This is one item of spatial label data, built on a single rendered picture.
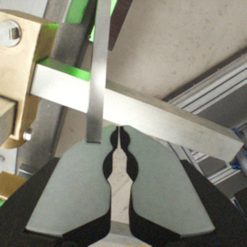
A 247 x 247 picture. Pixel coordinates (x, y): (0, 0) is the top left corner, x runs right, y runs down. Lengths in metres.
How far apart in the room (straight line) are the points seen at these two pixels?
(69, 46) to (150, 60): 0.76
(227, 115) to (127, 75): 0.56
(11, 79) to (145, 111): 0.12
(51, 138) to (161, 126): 0.26
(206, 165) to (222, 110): 0.35
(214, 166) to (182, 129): 1.03
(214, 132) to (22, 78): 0.19
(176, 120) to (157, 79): 0.89
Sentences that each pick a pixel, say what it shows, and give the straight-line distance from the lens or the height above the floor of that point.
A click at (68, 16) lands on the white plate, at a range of 0.24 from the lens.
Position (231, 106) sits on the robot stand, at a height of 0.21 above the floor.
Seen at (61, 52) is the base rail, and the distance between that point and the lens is 0.34.
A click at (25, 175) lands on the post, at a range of 0.46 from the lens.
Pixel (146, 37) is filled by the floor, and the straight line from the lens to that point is 1.04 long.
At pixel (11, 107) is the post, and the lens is 0.18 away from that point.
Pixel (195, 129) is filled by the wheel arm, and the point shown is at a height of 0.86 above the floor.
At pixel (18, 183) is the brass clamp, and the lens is 0.35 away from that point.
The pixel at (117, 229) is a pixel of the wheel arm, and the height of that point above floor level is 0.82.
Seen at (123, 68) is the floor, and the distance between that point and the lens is 1.05.
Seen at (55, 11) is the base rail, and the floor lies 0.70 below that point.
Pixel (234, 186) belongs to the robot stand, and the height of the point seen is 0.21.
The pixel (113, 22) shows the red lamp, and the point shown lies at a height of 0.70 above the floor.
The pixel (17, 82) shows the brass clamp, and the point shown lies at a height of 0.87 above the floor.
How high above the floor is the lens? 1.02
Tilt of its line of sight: 62 degrees down
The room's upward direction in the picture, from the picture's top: 178 degrees clockwise
